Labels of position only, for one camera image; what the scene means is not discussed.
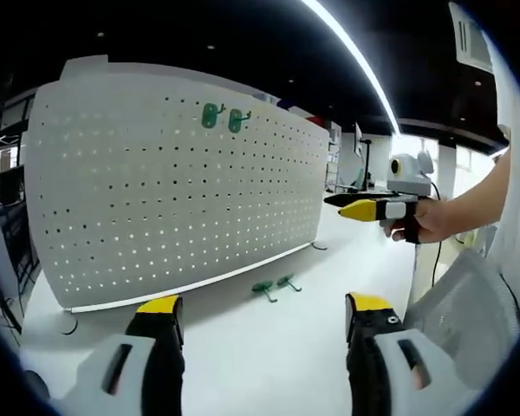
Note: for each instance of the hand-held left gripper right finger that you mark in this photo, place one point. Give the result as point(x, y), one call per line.
point(368, 359)

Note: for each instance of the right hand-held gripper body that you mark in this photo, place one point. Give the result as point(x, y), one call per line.
point(409, 173)

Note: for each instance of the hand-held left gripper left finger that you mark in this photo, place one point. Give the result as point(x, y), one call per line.
point(160, 359)

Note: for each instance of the green hook assembly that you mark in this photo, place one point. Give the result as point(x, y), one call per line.
point(284, 281)
point(262, 286)
point(208, 117)
point(234, 122)

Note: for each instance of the white perforated mounting plate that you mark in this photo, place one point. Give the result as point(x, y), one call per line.
point(156, 195)

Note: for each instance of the person's right hand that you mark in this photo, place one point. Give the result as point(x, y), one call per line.
point(433, 221)

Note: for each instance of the monitor on black stand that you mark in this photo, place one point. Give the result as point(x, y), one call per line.
point(365, 164)

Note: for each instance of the person's white shirt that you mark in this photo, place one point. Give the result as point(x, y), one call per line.
point(518, 208)

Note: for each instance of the grey mesh office chair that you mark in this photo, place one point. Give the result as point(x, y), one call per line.
point(468, 299)

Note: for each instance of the black computer mouse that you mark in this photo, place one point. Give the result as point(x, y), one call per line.
point(35, 383)

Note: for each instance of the ceiling light strip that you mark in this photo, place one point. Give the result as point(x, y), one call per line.
point(355, 52)

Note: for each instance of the ceiling air conditioner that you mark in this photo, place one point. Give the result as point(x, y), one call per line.
point(472, 41)

